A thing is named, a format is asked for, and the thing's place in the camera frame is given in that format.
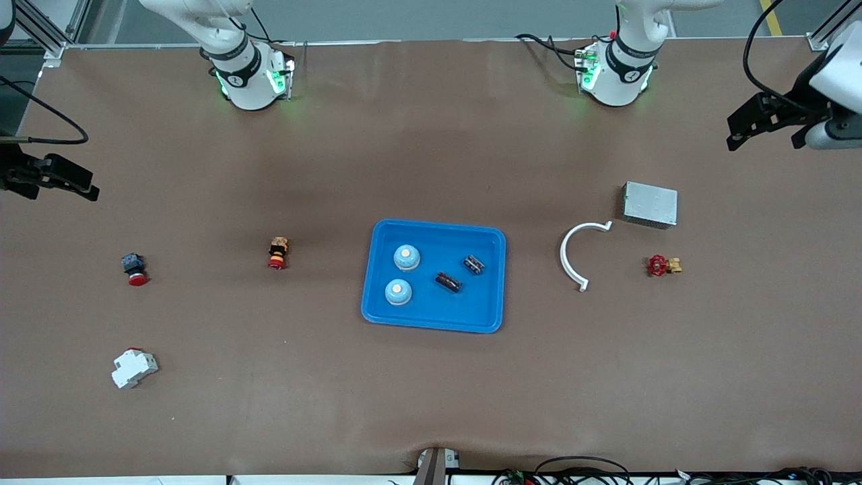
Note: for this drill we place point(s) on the brown electrolytic capacitor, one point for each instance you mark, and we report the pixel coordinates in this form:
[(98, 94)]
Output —
[(448, 282)]

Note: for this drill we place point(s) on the white circuit breaker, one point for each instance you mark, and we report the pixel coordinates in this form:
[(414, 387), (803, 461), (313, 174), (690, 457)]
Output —
[(133, 369)]

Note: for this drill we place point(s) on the red yellow emergency stop button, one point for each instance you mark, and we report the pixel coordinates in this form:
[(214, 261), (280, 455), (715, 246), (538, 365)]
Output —
[(277, 256)]

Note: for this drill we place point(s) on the red push button black body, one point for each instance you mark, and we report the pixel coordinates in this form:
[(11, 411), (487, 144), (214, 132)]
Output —
[(133, 264)]

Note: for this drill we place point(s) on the grey metal power supply box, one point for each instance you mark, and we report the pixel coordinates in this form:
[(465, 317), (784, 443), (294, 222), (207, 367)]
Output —
[(650, 204)]

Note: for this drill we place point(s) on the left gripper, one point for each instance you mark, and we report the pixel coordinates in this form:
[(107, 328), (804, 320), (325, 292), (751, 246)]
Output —
[(801, 94)]

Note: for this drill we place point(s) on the white curved plastic clamp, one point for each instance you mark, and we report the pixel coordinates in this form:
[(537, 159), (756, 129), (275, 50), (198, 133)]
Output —
[(563, 258)]

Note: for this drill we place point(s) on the aluminium frame post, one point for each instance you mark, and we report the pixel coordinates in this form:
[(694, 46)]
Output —
[(818, 42), (52, 50)]

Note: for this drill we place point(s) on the brown table cover mat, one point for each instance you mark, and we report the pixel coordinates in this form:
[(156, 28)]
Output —
[(431, 391)]

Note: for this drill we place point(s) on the grey metal bracket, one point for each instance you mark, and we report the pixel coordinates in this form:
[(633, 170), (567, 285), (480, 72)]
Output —
[(434, 468)]

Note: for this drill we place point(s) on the blue desk bell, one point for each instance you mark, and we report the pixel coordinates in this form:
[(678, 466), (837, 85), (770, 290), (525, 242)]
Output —
[(407, 257), (398, 292)]

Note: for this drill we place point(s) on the black electrolytic capacitor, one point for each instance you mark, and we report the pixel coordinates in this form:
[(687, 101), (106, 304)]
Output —
[(474, 265)]

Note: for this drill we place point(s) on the blue plastic tray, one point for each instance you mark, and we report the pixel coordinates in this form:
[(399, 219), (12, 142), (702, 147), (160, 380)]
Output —
[(465, 306)]

